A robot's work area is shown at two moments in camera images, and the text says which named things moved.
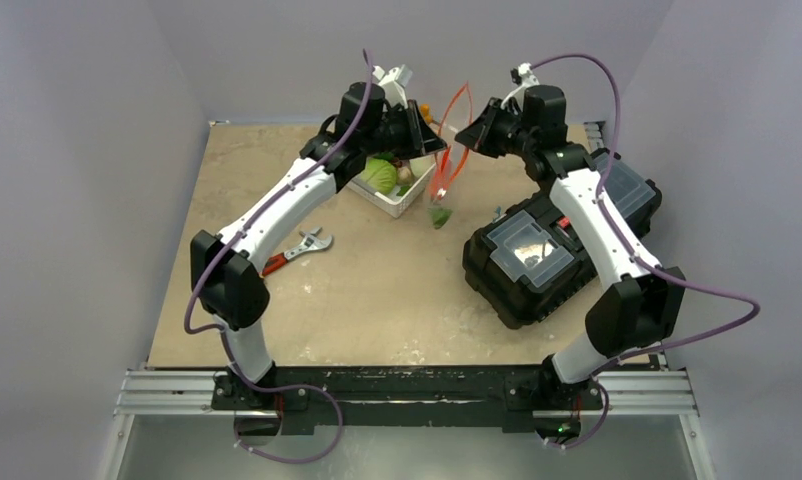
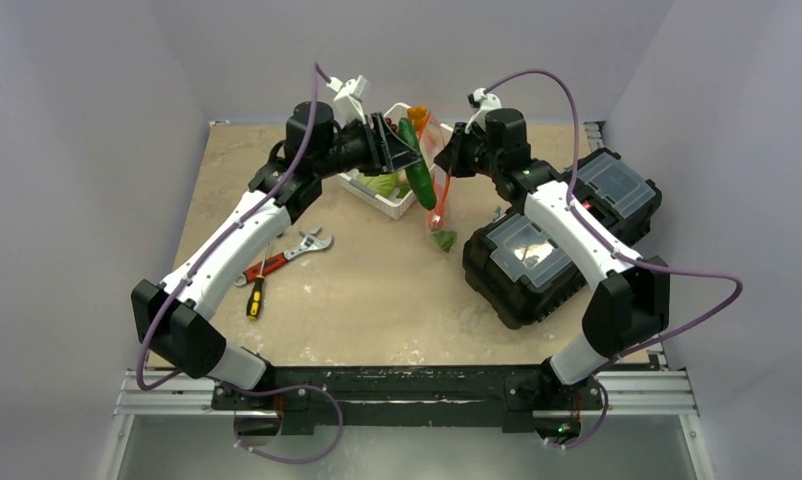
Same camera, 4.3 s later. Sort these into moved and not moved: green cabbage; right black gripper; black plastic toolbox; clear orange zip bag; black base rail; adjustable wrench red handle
Moved: clear orange zip bag; right black gripper
Not moved: green cabbage; black base rail; black plastic toolbox; adjustable wrench red handle
